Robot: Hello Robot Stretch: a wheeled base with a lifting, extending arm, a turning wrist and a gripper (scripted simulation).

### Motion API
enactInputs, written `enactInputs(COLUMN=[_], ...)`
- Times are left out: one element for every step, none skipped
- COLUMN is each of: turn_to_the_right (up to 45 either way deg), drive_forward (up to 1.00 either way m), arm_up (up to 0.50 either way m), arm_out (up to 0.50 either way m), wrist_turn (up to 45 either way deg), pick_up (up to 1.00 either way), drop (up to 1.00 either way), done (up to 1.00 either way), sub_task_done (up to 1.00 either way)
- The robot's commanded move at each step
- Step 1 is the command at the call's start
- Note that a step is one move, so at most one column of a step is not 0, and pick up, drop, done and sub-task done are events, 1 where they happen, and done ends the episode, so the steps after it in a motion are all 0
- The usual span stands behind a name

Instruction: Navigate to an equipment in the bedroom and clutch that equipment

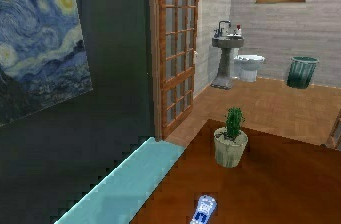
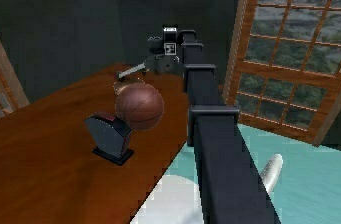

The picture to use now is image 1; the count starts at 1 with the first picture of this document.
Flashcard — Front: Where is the green cactus in pale pot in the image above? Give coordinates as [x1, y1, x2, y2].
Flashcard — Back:
[213, 106, 249, 169]

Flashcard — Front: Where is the brown wooden table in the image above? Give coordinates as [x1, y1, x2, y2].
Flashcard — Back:
[129, 118, 341, 224]

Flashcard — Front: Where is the dark green ribbed bin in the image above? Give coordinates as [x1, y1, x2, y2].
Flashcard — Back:
[286, 56, 320, 90]

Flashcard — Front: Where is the blue swirly night-sky painting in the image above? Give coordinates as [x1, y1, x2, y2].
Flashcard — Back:
[0, 0, 94, 136]

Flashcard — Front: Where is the grey pedestal sink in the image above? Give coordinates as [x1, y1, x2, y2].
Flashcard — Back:
[210, 20, 245, 90]

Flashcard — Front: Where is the brown framed wall picture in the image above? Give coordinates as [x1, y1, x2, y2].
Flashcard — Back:
[255, 0, 307, 4]

